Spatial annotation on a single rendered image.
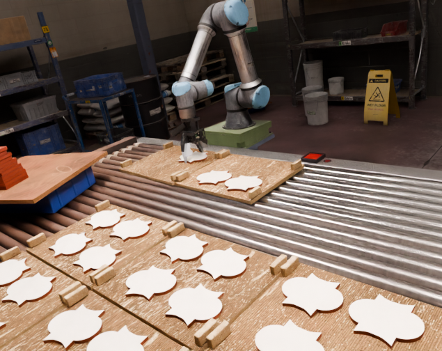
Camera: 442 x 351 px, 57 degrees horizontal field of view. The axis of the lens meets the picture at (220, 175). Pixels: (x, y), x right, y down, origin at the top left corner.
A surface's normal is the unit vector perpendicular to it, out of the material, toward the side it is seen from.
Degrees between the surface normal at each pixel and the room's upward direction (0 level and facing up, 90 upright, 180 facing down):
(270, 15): 90
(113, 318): 0
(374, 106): 77
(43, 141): 90
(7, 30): 88
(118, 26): 90
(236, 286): 0
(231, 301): 0
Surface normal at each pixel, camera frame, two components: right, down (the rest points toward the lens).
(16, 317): -0.17, -0.91
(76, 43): 0.74, 0.13
